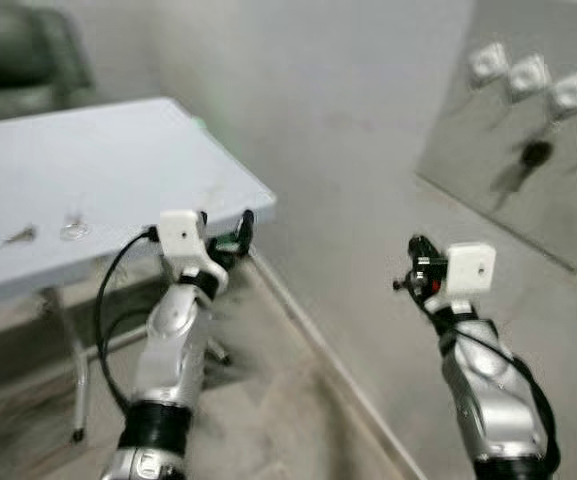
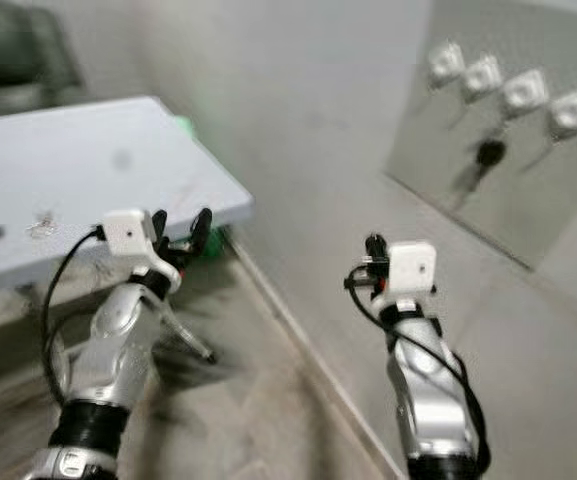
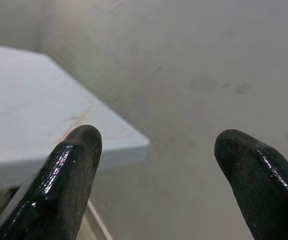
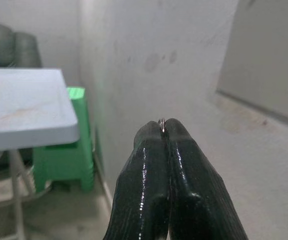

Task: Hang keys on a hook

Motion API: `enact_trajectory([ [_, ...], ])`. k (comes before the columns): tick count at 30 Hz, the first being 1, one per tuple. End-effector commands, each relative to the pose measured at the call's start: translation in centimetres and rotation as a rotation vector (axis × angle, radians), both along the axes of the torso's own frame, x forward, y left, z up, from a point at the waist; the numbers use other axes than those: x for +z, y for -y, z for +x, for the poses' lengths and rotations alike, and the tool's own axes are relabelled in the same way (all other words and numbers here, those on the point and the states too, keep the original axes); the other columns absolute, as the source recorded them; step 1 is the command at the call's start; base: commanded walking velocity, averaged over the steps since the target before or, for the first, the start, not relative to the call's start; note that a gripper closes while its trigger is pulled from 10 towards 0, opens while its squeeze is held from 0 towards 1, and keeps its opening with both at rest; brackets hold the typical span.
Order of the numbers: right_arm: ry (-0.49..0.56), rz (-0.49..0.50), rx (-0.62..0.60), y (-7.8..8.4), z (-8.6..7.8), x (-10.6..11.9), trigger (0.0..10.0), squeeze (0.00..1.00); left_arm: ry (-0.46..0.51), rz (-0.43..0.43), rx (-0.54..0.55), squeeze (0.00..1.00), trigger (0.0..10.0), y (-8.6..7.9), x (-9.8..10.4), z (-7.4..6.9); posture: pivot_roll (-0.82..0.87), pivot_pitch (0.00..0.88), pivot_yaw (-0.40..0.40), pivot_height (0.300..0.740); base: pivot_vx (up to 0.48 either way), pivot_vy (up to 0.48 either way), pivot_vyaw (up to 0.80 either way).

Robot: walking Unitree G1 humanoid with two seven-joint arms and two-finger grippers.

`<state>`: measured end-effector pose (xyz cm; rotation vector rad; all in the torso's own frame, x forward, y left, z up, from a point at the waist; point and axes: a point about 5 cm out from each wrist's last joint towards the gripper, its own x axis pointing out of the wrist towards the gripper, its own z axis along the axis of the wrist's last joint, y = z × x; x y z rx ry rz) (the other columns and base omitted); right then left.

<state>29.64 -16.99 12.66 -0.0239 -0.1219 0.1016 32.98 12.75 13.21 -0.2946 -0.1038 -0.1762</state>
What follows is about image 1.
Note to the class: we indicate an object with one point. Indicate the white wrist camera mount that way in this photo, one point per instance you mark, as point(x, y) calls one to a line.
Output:
point(180, 235)
point(471, 268)

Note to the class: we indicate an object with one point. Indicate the white folding table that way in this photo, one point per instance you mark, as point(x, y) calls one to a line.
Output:
point(88, 170)

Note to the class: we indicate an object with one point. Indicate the dark green leather sofa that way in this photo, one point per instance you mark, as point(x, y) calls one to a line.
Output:
point(18, 60)

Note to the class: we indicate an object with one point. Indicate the shiny metal wall panel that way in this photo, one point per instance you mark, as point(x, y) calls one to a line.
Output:
point(568, 200)

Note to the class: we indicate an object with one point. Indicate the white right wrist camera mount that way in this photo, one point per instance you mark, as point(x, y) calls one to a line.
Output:
point(471, 268)

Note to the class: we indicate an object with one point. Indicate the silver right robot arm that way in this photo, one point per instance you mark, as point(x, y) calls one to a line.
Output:
point(488, 390)

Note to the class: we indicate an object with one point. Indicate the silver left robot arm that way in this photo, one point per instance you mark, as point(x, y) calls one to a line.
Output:
point(173, 340)

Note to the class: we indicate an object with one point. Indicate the white wall skirting strip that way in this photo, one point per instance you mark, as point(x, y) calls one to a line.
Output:
point(328, 360)

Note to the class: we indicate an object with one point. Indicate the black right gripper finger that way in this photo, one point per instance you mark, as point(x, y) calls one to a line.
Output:
point(421, 249)

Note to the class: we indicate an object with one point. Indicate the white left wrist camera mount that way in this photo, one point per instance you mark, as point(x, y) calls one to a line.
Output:
point(180, 235)

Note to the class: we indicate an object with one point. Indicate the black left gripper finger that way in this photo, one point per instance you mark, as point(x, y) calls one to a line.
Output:
point(245, 230)
point(202, 224)

